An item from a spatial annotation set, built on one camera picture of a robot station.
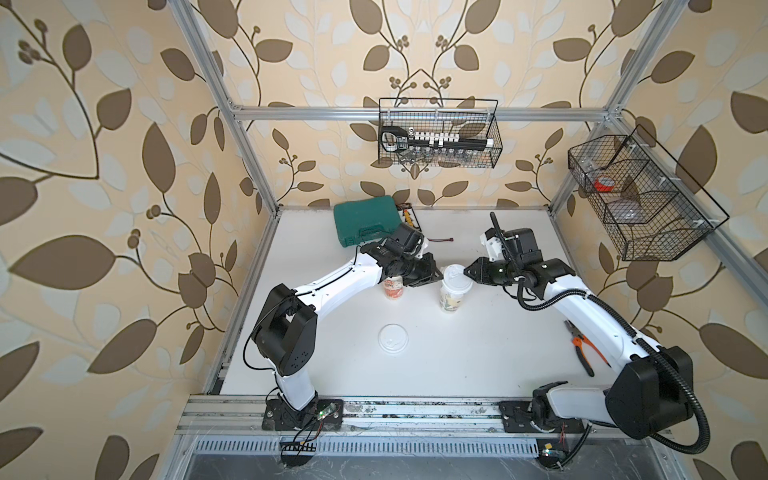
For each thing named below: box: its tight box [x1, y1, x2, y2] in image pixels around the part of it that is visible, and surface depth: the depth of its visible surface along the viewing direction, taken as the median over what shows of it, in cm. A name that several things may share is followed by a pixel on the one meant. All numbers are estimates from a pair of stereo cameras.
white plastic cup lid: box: [442, 264, 473, 295], surface depth 82 cm
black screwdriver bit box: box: [396, 202, 422, 232], surface depth 121 cm
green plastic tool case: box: [334, 195, 402, 247], surface depth 119 cm
